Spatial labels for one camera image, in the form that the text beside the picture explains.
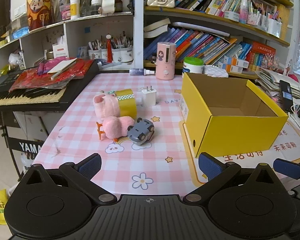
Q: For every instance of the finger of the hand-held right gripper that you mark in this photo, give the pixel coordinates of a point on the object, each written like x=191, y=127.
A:
x=287, y=166

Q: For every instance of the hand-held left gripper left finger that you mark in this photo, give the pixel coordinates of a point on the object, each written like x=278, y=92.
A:
x=90, y=166

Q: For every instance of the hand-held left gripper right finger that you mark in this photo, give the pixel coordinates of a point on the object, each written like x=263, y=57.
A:
x=210, y=166

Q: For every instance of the yellow cardboard box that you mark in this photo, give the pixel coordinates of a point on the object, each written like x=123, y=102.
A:
x=240, y=135

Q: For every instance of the pink plush toy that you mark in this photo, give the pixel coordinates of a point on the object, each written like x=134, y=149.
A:
x=112, y=127

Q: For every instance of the grey toy car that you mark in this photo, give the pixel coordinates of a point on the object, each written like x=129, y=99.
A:
x=138, y=131

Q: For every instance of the yellow tape roll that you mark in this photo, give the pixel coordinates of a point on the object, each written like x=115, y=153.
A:
x=126, y=105

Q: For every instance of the white charger plug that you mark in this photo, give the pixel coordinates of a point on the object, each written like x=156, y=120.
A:
x=148, y=97

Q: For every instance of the black keyboard stand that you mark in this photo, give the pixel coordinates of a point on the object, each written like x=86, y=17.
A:
x=27, y=146

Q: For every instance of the stack of papers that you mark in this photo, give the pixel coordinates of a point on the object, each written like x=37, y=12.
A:
x=270, y=80

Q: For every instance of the black electronic keyboard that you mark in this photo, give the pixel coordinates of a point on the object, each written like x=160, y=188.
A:
x=27, y=97

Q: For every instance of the red printed cloth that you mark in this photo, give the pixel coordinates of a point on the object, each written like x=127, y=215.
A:
x=75, y=73

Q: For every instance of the white tissue pack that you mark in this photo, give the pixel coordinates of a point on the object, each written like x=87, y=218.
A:
x=215, y=71

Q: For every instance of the white orange medicine box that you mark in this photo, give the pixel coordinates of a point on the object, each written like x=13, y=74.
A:
x=233, y=68
x=236, y=61

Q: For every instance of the white jar with green lid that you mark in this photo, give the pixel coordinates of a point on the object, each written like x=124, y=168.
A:
x=193, y=66

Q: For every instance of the white notebook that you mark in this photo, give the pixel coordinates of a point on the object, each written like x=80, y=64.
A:
x=62, y=65

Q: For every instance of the small spray bottle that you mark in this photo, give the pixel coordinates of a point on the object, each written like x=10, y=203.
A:
x=140, y=72

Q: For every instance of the pink foil wrapper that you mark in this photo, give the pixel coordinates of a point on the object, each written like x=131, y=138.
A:
x=46, y=66

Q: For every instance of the pink cylindrical humidifier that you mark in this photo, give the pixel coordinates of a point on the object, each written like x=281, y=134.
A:
x=165, y=62

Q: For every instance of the red boxed book set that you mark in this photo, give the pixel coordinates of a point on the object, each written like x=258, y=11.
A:
x=261, y=55

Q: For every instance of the white pen holder with brushes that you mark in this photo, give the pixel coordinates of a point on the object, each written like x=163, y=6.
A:
x=120, y=55

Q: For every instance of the white box red label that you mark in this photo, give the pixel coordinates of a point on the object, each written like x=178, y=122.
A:
x=60, y=50

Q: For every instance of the row of thick colourful books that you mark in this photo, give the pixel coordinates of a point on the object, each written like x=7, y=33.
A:
x=197, y=45

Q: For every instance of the clear plastic bag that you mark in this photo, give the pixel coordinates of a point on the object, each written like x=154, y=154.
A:
x=16, y=60

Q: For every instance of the white shelf unit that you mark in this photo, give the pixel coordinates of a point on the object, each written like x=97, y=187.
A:
x=75, y=30

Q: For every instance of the white pen cup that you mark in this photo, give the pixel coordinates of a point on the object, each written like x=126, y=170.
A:
x=274, y=27

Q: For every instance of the yellow wooden bookshelf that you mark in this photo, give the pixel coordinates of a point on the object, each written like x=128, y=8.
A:
x=240, y=26

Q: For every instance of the blue box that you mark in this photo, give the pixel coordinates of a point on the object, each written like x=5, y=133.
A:
x=20, y=32

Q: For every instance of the white bottle yellow label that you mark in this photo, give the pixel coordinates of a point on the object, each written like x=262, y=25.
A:
x=75, y=8

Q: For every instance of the white pink bottle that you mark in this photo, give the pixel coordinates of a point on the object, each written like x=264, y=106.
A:
x=243, y=11

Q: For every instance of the glass jar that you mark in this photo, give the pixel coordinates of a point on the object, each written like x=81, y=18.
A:
x=96, y=6

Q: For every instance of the fortune god figure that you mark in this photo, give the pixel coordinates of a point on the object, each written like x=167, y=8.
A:
x=40, y=10

